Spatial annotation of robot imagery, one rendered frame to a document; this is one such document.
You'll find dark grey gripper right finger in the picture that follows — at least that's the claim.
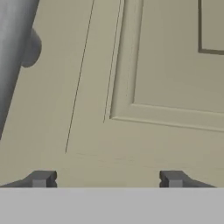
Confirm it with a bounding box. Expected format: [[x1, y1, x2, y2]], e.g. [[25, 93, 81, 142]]
[[158, 170, 217, 188]]

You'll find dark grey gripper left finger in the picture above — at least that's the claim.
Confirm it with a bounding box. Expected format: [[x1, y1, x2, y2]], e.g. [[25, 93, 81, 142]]
[[0, 171, 58, 188]]

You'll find beige flat cabinet door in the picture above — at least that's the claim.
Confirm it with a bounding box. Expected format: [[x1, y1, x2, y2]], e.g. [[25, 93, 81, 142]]
[[0, 0, 95, 187]]

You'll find beige panelled cabinet door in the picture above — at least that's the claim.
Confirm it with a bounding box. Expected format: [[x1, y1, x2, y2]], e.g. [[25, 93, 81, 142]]
[[103, 0, 224, 133]]

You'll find grey metal cabinet handle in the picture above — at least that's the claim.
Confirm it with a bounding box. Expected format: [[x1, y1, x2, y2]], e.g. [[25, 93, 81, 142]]
[[0, 0, 43, 140]]

